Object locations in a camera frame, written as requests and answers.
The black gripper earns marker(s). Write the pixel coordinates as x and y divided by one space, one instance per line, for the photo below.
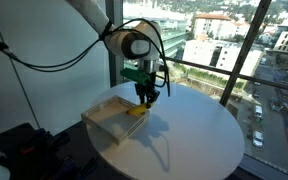
146 89

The yellow banana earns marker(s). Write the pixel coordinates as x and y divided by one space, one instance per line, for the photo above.
135 110

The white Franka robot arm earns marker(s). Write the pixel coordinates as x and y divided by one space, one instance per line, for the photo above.
130 43

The clear square glass tray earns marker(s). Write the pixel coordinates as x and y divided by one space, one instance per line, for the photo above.
104 120

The round white table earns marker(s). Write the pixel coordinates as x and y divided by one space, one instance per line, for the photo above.
190 133

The dark window mullion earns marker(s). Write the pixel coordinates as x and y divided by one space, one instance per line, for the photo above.
244 53

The black tool board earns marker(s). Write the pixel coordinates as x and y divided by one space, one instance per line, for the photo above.
4 140

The dark horizontal window rail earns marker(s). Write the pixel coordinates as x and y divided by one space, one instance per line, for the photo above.
210 70

